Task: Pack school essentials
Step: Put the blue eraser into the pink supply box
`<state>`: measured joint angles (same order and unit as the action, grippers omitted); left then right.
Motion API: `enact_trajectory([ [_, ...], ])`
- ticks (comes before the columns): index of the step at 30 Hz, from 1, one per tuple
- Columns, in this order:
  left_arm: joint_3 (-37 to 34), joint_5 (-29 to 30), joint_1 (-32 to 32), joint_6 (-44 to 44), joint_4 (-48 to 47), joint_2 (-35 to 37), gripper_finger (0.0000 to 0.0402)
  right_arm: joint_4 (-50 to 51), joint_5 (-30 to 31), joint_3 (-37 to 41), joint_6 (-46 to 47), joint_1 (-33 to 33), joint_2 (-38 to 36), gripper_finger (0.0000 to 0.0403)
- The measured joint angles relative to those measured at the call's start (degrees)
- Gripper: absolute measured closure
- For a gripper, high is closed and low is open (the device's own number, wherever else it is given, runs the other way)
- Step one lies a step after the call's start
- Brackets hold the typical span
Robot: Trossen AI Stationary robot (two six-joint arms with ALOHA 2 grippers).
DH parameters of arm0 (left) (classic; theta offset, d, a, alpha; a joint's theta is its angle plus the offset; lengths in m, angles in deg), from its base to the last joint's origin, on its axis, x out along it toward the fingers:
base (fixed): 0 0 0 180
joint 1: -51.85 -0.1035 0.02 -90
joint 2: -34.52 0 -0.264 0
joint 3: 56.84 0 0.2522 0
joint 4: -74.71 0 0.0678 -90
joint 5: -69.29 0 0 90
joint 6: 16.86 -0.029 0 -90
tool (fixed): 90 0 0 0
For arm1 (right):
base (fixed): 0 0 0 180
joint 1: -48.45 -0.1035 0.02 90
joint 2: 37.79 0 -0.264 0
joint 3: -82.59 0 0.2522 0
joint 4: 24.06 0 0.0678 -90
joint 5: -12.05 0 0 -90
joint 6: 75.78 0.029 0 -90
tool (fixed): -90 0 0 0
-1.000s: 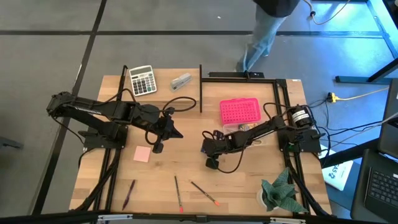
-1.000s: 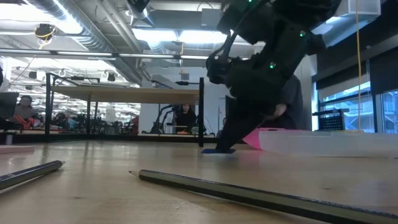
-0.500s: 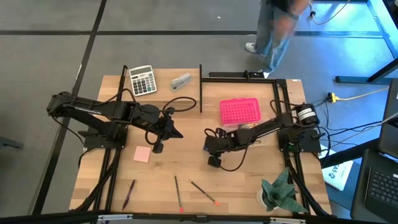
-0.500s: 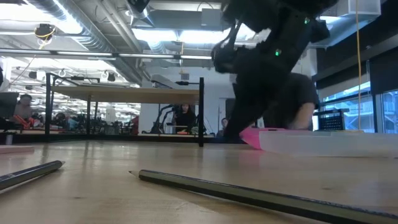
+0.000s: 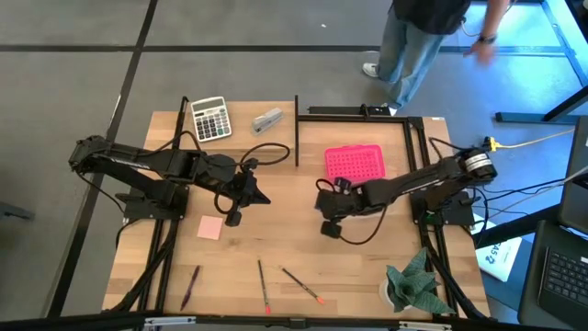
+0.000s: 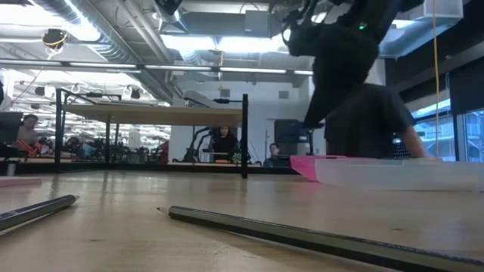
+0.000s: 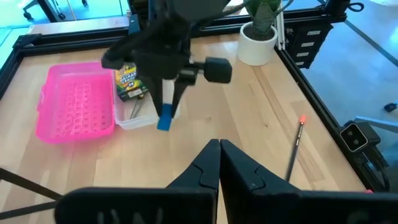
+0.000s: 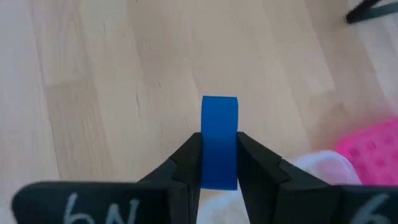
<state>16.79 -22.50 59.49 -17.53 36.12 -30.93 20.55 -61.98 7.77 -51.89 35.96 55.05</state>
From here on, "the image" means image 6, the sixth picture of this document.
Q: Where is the pink lidded clear pencil box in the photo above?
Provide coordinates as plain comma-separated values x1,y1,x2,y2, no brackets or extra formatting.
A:
290,154,484,192

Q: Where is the orange red equipment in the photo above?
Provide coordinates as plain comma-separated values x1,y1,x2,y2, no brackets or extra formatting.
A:
17,139,52,158

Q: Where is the long ceiling light bar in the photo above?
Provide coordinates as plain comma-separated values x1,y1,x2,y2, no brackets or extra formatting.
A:
0,58,315,79

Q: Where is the yellow black cable reel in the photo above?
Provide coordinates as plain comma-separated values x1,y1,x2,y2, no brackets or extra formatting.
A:
41,28,70,51

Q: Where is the black metal table frame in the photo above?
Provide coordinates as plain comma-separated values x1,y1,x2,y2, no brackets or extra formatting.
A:
0,160,299,175

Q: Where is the yellow hanging cord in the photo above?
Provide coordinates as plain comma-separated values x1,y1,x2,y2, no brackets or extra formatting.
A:
432,0,442,159

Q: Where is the wooden shelf with black legs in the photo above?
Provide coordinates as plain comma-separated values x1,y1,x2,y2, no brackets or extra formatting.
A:
54,88,250,179

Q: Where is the dark grey pencil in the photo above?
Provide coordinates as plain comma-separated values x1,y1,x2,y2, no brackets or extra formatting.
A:
157,205,484,272
0,194,79,232

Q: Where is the black monitor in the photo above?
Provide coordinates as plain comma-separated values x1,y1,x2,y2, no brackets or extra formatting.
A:
0,112,23,144

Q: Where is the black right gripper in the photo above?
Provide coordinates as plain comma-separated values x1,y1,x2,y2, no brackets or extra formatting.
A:
287,21,381,125

